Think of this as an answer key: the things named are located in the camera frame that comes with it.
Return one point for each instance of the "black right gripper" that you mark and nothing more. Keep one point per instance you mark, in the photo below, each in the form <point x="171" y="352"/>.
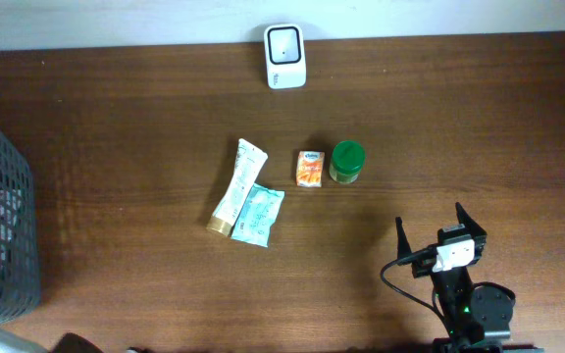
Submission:
<point x="423" y="261"/>

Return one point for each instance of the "green lidded jar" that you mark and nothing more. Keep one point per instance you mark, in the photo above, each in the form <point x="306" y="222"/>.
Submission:
<point x="347" y="161"/>

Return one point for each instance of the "mint green wipes packet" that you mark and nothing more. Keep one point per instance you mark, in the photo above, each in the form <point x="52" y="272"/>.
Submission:
<point x="257" y="216"/>

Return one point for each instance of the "white tube with gold cap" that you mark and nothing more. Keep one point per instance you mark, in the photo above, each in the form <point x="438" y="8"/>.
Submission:
<point x="249" y="161"/>

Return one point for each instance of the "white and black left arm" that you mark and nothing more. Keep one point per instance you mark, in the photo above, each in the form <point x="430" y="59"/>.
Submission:
<point x="68" y="343"/>

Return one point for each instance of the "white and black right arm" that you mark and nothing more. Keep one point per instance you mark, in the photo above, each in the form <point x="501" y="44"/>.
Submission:
<point x="476" y="316"/>

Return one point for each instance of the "white barcode scanner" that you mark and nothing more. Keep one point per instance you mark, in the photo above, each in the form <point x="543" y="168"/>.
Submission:
<point x="285" y="56"/>

